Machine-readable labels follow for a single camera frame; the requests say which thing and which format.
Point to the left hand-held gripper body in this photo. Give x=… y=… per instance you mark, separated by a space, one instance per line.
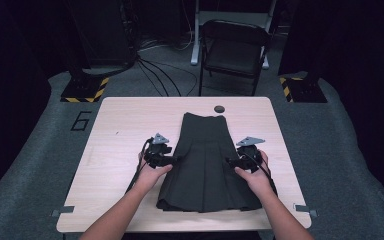
x=156 y=153

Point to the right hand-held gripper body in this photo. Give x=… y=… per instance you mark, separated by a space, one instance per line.
x=250 y=156

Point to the dark grey pleated skirt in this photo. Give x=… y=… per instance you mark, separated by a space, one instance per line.
x=203 y=160

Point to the person's left hand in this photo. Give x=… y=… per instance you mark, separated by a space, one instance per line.
x=151 y=178

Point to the person's right hand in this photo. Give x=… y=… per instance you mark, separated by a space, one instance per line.
x=255 y=181

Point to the black round table grommet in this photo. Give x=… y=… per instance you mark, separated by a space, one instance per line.
x=219 y=109

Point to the grey table edge clamp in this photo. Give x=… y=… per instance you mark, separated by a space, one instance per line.
x=305 y=210
x=65 y=211

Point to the black stand base striped edge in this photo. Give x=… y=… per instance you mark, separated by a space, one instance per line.
x=305 y=90
x=83 y=90

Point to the black folding chair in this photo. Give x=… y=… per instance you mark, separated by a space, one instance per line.
x=233 y=50

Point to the black equipment cabinet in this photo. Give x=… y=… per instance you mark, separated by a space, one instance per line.
x=103 y=30

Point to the white desk frame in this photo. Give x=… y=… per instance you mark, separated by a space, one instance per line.
x=196 y=33

